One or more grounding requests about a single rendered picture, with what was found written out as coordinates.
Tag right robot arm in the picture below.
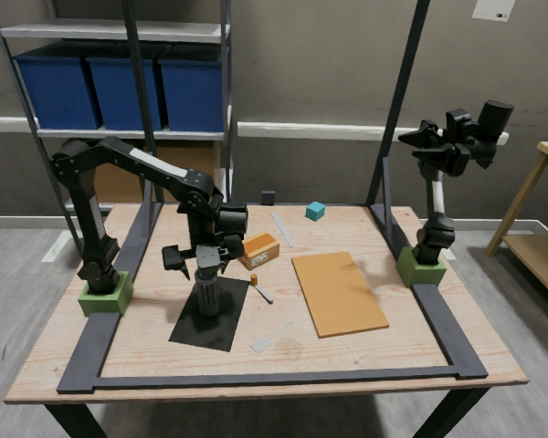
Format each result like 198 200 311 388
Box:
49 136 248 295

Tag dark grey metal post with diagonal brace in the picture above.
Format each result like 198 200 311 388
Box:
121 0 430 238

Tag black rectangular mat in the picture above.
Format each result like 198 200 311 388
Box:
168 276 250 352

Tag brown cardboard box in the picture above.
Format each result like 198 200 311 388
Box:
238 231 280 270

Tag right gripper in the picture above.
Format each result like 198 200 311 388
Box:
162 228 245 281

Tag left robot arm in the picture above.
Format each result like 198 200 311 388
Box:
411 99 514 265

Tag teal box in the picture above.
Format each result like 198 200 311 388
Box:
305 202 325 222

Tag wooden cutting board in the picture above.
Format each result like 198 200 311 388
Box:
291 251 390 339

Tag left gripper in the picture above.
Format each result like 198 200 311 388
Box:
397 120 478 177

